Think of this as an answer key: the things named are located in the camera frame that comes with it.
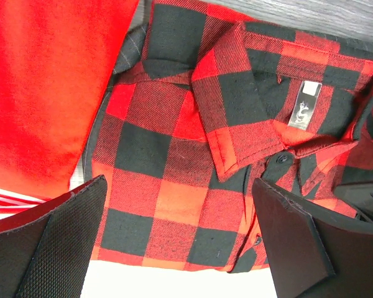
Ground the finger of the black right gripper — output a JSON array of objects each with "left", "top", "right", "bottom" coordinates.
[{"left": 334, "top": 181, "right": 373, "bottom": 224}]

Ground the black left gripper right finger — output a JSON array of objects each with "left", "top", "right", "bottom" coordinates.
[{"left": 252, "top": 179, "right": 373, "bottom": 297}]

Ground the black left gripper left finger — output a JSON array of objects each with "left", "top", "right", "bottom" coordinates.
[{"left": 0, "top": 175, "right": 108, "bottom": 297}]

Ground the red black checked shirt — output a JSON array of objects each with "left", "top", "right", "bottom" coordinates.
[{"left": 91, "top": 1, "right": 373, "bottom": 273}]

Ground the red white striped garment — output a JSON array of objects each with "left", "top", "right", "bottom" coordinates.
[{"left": 0, "top": 189, "right": 49, "bottom": 220}]

